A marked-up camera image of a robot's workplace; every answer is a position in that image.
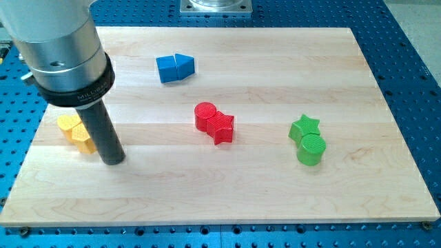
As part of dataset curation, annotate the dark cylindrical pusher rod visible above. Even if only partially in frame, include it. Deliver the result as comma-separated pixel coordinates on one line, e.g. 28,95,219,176
76,100,125,165

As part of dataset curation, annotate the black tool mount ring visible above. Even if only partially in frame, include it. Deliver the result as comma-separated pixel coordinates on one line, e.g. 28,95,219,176
33,53,115,107

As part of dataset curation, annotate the yellow hexagon block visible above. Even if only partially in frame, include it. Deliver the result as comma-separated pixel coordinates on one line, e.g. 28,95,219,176
72,123,96,154

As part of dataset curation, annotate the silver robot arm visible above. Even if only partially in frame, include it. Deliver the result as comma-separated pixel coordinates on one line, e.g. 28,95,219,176
1,0,125,165

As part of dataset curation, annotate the wooden board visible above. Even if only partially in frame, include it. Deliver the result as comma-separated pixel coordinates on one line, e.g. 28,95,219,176
1,27,440,227

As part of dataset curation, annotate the blue square block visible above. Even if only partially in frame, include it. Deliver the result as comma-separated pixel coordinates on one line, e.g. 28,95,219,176
156,56,178,83

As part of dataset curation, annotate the blue triangle block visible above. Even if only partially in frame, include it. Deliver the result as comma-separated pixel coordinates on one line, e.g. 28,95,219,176
175,54,195,80

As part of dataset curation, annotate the red cylinder block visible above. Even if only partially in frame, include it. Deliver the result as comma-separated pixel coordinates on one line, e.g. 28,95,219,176
194,102,217,132

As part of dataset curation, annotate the red star block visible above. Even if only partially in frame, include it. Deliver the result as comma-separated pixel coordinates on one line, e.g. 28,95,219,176
206,111,234,145

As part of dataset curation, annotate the green star block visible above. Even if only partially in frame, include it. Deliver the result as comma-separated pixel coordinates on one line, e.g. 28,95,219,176
288,114,321,147

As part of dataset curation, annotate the green cylinder block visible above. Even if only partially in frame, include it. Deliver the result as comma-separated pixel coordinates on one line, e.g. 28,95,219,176
296,134,327,166

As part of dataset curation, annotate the blue perforated table plate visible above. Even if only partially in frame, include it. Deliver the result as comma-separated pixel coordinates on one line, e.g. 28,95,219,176
1,0,440,247

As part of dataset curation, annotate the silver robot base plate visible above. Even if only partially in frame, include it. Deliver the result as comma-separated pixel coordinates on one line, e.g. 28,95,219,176
179,0,253,17

